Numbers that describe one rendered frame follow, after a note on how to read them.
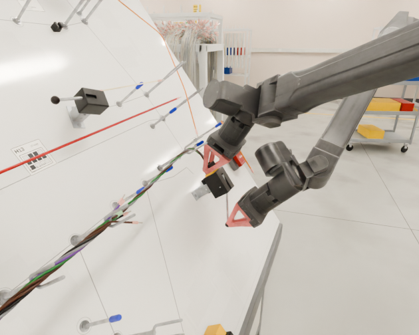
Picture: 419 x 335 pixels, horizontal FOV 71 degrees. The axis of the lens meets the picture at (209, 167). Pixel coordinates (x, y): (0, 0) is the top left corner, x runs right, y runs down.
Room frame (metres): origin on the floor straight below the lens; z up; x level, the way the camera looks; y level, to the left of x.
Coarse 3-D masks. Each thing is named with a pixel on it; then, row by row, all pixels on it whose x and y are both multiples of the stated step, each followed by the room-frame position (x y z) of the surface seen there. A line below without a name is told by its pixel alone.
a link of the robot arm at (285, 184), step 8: (280, 168) 0.59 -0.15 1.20; (288, 168) 0.58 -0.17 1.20; (272, 176) 0.60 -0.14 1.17; (280, 176) 0.56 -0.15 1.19; (288, 176) 0.56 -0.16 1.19; (296, 176) 0.56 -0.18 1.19; (272, 184) 0.56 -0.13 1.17; (280, 184) 0.55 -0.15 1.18; (288, 184) 0.54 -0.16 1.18; (296, 184) 0.54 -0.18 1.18; (272, 192) 0.55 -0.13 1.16; (280, 192) 0.54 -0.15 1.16; (288, 192) 0.54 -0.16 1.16; (296, 192) 0.54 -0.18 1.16; (280, 200) 0.55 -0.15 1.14
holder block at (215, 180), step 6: (222, 168) 0.64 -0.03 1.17; (216, 174) 0.61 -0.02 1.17; (222, 174) 0.63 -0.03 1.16; (204, 180) 0.62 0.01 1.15; (210, 180) 0.62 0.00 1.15; (216, 180) 0.61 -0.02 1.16; (222, 180) 0.61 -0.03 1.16; (228, 180) 0.63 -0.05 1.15; (210, 186) 0.62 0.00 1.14; (216, 186) 0.61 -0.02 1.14; (222, 186) 0.60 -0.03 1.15; (228, 186) 0.61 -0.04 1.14; (216, 192) 0.61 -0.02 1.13; (222, 192) 0.60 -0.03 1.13
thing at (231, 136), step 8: (232, 120) 0.60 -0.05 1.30; (224, 128) 0.61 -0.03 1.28; (232, 128) 0.60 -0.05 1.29; (240, 128) 0.59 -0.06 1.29; (248, 128) 0.60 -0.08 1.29; (208, 136) 0.60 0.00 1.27; (216, 136) 0.60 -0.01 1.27; (224, 136) 0.60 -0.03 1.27; (232, 136) 0.60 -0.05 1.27; (240, 136) 0.60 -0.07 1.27; (224, 144) 0.59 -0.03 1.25; (232, 144) 0.60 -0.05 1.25; (240, 144) 0.63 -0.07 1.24; (224, 152) 0.58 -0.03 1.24; (232, 152) 0.57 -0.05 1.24
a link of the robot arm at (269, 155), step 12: (264, 144) 0.62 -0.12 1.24; (276, 144) 0.63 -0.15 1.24; (264, 156) 0.61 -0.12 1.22; (276, 156) 0.60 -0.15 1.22; (288, 156) 0.60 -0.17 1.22; (264, 168) 0.60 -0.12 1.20; (300, 168) 0.56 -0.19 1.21; (312, 168) 0.54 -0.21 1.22; (324, 168) 0.54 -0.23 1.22; (300, 180) 0.58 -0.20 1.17
